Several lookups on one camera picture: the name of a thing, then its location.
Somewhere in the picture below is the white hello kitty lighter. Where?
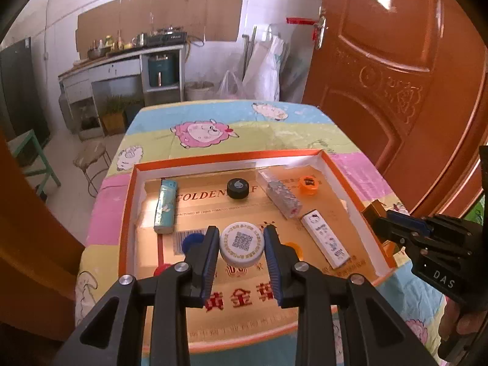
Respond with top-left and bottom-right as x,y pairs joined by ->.
300,210 -> 350,269

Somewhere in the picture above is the large orange bottle cap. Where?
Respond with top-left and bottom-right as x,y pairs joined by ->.
285,241 -> 303,261

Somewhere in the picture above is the red bottle cap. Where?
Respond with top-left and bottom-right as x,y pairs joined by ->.
153,264 -> 171,277

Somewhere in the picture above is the small orange bottle cap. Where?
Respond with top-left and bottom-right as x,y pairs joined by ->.
299,175 -> 319,195

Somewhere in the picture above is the clear glitter lighter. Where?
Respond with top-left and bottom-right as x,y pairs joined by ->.
256,169 -> 303,219

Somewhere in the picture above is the blue bottle cap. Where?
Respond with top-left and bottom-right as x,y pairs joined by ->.
181,233 -> 204,254

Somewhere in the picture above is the teal floral lighter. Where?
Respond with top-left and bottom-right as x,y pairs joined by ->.
153,179 -> 178,235

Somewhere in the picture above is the white QR code cap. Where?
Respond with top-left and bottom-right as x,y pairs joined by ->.
219,221 -> 265,268

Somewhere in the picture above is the black bottle cap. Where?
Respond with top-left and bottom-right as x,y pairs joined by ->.
226,178 -> 250,200

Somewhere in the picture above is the gold rectangular lighter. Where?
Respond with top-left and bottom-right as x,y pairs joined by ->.
362,200 -> 403,268

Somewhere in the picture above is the right hand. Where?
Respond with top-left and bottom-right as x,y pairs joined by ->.
438,296 -> 487,365

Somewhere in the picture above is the left wooden door panel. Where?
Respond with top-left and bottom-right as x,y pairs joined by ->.
1,139 -> 84,341

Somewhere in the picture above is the orange rimmed cardboard tray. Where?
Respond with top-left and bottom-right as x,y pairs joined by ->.
118,149 -> 395,353

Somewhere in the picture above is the open wooden door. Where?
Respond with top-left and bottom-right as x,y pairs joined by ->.
303,0 -> 487,216

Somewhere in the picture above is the metal stool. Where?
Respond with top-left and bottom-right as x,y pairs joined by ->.
73,141 -> 112,198

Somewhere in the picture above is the cartoon sheep tablecloth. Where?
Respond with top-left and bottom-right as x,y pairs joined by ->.
75,100 -> 446,365

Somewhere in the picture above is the green wooden chair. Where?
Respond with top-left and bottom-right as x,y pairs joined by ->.
7,130 -> 61,203

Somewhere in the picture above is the white plastic sack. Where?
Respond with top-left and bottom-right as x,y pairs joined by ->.
242,36 -> 285,102

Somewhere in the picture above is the potted green plant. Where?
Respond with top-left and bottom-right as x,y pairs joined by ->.
101,96 -> 126,135

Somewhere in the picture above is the green air fryer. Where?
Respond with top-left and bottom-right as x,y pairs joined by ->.
148,53 -> 176,88

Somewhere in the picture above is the white kitchen counter cabinet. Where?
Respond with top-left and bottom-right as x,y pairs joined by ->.
59,45 -> 187,137

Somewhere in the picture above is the black gas stove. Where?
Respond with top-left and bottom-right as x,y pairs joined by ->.
145,27 -> 187,48

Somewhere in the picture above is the cardboard wall sheet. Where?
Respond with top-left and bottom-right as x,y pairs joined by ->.
75,0 -> 242,59

